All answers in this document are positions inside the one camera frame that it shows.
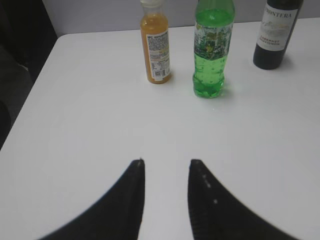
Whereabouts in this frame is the green sprite bottle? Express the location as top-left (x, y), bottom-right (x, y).
top-left (192, 0), bottom-right (236, 99)

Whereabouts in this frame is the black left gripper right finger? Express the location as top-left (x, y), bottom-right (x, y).
top-left (188, 159), bottom-right (293, 240)

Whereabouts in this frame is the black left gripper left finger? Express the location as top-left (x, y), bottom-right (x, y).
top-left (42, 158), bottom-right (145, 240)

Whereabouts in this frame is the red wine bottle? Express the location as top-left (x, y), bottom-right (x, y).
top-left (253, 0), bottom-right (303, 70)

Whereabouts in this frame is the orange juice bottle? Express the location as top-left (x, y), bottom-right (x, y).
top-left (140, 0), bottom-right (171, 84)

